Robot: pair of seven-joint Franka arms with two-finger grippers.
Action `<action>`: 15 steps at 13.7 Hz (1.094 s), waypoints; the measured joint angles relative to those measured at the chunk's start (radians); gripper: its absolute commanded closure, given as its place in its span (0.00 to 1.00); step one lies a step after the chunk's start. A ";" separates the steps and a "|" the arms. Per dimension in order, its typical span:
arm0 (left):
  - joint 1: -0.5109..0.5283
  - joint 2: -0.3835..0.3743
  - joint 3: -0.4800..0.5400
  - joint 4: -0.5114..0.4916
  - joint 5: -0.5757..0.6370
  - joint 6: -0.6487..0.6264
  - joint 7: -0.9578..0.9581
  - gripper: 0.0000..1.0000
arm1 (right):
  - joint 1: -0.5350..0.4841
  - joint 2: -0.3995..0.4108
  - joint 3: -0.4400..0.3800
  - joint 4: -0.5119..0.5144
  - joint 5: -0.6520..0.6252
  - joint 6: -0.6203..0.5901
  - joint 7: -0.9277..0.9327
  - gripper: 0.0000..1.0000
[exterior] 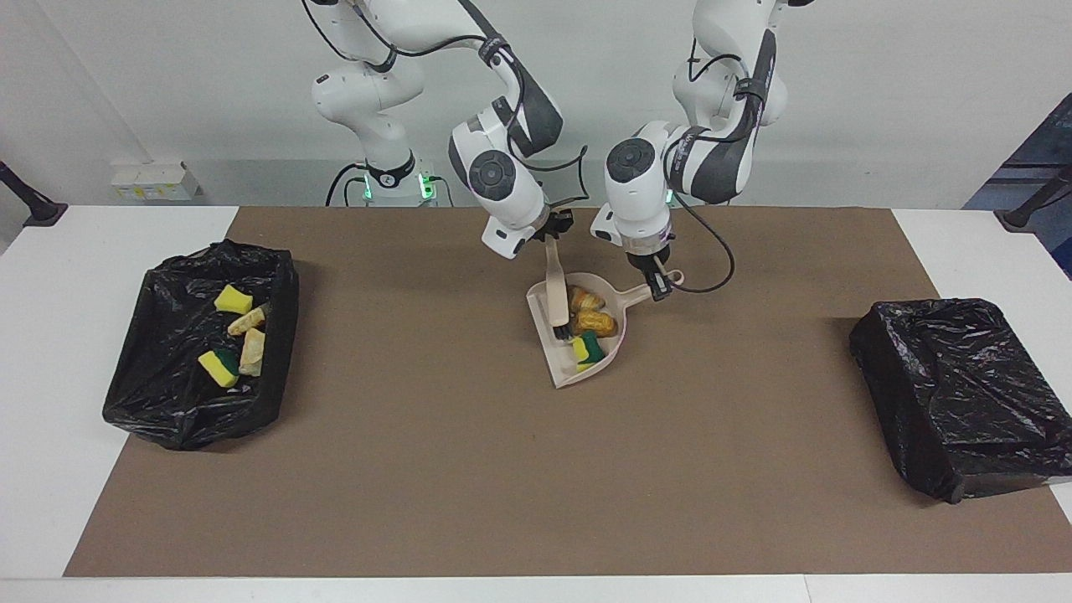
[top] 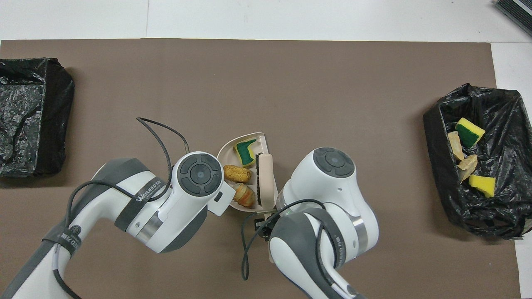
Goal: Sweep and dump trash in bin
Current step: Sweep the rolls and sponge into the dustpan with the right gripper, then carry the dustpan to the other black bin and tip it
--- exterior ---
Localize white power strip box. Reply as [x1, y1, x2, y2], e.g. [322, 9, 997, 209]
[111, 162, 202, 202]

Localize beige plastic dustpan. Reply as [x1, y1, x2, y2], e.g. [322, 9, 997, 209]
[526, 270, 685, 390]

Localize black stand leg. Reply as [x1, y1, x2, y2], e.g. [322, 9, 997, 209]
[0, 159, 68, 229]
[995, 163, 1072, 234]

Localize beige hand brush black bristles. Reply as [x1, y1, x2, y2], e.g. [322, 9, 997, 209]
[544, 239, 575, 343]

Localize dark blue panel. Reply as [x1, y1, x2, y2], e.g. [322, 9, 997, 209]
[963, 90, 1072, 281]

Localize black base cable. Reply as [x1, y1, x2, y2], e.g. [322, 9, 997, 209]
[325, 163, 371, 207]

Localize wavy green yellow sponge piece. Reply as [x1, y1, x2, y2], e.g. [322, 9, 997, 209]
[572, 331, 606, 374]

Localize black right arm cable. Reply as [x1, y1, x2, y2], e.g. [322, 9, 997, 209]
[301, 0, 590, 220]

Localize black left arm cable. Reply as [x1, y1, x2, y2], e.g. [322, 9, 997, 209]
[666, 0, 784, 296]

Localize brown paper table mat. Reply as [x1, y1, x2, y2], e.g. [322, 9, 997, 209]
[64, 206, 1072, 579]

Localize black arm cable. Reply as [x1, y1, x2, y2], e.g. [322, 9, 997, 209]
[666, 0, 784, 296]
[301, 0, 590, 220]

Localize black bag lined bin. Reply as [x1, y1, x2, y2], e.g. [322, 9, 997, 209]
[848, 297, 1072, 505]
[102, 239, 300, 451]

